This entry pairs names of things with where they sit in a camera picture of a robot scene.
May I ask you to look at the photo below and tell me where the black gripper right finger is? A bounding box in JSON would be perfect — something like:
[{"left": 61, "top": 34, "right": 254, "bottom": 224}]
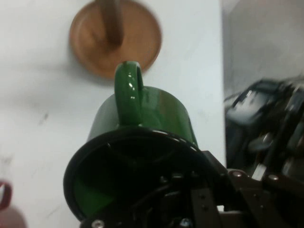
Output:
[{"left": 203, "top": 151, "right": 304, "bottom": 228}]

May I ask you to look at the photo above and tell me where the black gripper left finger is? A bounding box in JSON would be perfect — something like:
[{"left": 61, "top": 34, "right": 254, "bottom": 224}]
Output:
[{"left": 80, "top": 174, "right": 222, "bottom": 228}]

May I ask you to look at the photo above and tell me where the green enamel mug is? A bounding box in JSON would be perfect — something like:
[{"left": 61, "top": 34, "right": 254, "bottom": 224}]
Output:
[{"left": 63, "top": 60, "right": 216, "bottom": 225}]

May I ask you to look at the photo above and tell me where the black wheeled equipment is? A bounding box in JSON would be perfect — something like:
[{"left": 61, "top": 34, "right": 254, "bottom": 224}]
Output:
[{"left": 224, "top": 75, "right": 304, "bottom": 181}]

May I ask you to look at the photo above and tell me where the red ceramic mug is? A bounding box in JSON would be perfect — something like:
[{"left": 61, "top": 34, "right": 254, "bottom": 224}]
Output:
[{"left": 0, "top": 180, "right": 28, "bottom": 228}]

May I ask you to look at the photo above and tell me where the wooden mug tree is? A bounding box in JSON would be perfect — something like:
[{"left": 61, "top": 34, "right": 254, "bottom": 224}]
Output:
[{"left": 68, "top": 0, "right": 163, "bottom": 80}]

